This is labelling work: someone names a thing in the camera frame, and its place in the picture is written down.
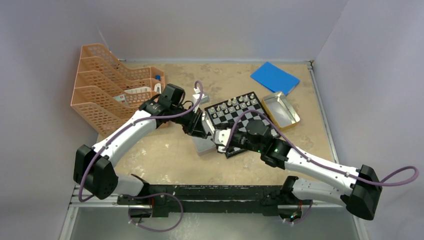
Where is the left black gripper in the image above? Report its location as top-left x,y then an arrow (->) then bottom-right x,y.
169,105 -> 207,138

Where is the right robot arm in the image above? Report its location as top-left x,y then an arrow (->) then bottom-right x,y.
217,120 -> 382,221

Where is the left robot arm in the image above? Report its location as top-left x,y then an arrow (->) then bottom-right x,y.
73,83 -> 211,205

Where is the black white chess board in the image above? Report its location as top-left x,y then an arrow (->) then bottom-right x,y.
205,91 -> 287,168

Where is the silver metal tin tray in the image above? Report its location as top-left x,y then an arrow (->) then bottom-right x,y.
191,137 -> 217,156

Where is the white stapler in rack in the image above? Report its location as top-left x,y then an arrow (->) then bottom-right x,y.
154,83 -> 162,94

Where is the blue notebook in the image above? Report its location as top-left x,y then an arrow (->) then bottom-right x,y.
250,62 -> 300,96

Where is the white label box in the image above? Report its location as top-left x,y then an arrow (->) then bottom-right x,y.
124,86 -> 152,94

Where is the orange plastic file rack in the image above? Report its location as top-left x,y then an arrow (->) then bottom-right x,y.
70,43 -> 167,136

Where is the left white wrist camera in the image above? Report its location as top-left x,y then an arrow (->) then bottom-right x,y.
192,93 -> 210,105

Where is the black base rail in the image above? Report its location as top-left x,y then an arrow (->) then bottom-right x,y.
117,184 -> 311,218

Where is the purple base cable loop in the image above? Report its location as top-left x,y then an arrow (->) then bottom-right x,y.
128,193 -> 184,233

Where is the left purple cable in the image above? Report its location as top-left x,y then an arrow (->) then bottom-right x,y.
77,80 -> 204,203

